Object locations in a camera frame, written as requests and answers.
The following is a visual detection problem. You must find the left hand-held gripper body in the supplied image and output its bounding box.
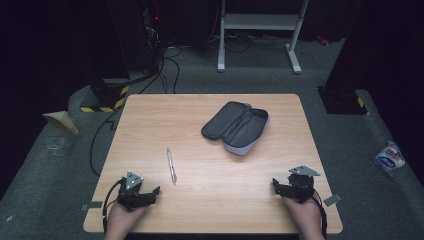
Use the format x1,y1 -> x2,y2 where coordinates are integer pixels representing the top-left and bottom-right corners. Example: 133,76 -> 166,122
116,170 -> 157,212

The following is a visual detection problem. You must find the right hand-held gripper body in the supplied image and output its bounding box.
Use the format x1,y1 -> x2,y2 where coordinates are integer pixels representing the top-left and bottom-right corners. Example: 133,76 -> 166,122
279,165 -> 322,205

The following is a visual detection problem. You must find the silver pen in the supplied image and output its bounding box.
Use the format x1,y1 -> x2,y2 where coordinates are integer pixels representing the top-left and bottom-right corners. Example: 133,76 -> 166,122
166,147 -> 178,186

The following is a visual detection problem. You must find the black zip pencil case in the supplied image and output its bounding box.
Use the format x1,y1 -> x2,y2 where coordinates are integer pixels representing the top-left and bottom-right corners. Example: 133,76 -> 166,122
200,100 -> 270,157

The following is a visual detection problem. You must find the person's right hand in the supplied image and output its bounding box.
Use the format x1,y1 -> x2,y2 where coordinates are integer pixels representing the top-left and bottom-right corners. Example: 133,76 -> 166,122
281,195 -> 324,235

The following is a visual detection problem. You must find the person's left hand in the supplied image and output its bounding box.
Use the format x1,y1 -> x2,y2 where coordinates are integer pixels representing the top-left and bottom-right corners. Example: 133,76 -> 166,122
105,199 -> 148,236

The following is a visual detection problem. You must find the grey tape strip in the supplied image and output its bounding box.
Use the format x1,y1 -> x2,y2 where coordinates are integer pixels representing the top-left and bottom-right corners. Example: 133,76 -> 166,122
81,201 -> 104,212
322,193 -> 343,207

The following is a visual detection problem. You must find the black yellow striped base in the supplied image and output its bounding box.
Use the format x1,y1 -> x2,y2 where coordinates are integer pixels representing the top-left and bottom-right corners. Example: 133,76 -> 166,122
79,78 -> 131,114

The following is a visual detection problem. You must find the white and blue packet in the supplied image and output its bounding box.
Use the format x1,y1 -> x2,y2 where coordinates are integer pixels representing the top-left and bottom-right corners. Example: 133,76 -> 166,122
374,140 -> 407,174

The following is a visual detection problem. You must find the black base with yellow stripe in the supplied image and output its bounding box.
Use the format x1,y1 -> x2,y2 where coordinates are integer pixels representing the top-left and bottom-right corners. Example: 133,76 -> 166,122
317,86 -> 371,116

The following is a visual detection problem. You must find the tan cardboard piece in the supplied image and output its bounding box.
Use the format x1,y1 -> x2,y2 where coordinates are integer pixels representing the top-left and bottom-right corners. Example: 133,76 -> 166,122
42,110 -> 80,136

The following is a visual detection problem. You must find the dark equipment rack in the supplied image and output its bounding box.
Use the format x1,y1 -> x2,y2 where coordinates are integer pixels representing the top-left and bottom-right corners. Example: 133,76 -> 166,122
107,0 -> 167,77

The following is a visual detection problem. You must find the white metal stand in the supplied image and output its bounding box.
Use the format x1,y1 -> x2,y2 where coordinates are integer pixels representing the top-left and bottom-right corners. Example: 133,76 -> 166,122
217,0 -> 310,75

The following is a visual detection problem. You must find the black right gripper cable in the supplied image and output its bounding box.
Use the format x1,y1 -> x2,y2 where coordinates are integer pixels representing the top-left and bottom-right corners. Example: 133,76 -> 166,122
311,187 -> 329,240

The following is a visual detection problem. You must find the long black floor cable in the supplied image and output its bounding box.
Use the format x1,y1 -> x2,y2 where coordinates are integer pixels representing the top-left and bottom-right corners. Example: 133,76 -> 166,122
89,56 -> 166,178

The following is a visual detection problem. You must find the looped black floor cable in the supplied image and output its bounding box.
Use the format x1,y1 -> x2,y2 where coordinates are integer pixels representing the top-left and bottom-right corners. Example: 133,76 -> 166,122
162,46 -> 184,95

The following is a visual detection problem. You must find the tangle of cables under stand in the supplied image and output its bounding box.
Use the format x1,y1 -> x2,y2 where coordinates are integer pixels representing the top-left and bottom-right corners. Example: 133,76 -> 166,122
205,30 -> 292,54

